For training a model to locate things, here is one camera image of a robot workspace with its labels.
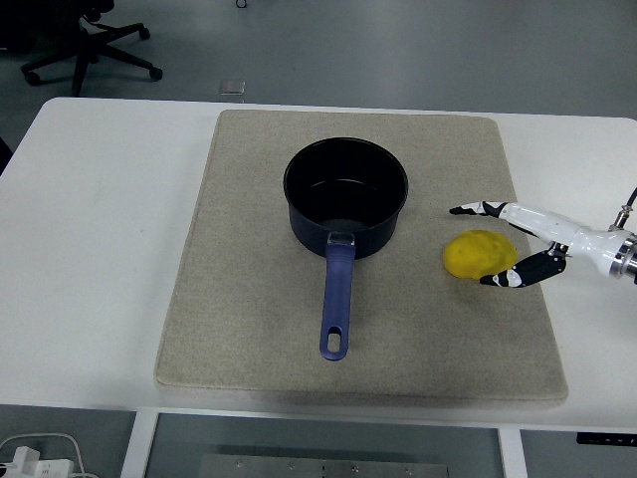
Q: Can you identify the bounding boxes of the white table leg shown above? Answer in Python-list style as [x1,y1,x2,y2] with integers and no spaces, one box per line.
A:
[120,411,161,478]
[497,426,530,478]

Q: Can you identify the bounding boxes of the black office chair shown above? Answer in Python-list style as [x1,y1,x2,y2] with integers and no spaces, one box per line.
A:
[0,0,164,99]

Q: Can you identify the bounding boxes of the yellow potato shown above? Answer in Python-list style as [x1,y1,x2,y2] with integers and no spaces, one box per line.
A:
[442,228,519,280]

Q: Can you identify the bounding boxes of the white power adapter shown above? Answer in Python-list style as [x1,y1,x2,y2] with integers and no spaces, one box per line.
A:
[0,446,76,478]

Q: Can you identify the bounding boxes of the beige felt mat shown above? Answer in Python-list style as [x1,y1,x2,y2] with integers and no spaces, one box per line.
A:
[153,109,569,410]

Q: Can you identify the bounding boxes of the grey metal plate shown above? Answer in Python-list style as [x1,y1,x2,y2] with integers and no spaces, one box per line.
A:
[200,453,449,478]

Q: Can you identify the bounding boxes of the blue pot with handle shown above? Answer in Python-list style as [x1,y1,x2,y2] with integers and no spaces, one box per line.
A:
[282,137,410,362]

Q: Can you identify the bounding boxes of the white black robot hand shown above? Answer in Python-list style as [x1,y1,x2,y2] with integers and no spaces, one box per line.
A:
[449,199,621,291]

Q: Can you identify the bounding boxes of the black table control panel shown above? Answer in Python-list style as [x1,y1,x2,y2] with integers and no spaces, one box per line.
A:
[575,432,637,446]

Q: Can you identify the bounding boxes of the white power cable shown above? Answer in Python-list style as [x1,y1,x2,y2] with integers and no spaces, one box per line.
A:
[0,432,102,478]

